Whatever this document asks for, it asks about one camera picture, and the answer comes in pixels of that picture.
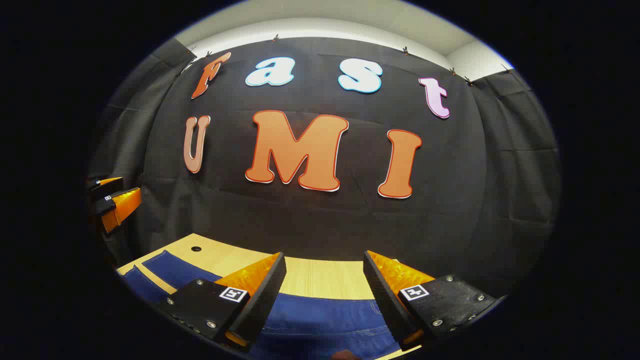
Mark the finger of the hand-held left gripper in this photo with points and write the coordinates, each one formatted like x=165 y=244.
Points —
x=107 y=186
x=122 y=205

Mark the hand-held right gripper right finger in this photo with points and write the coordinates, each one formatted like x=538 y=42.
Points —
x=387 y=300

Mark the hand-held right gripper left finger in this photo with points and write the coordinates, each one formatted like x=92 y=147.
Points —
x=260 y=300

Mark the blue denim jeans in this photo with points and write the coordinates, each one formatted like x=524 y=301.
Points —
x=320 y=320

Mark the black backdrop cloth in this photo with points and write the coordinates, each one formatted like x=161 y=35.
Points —
x=325 y=220

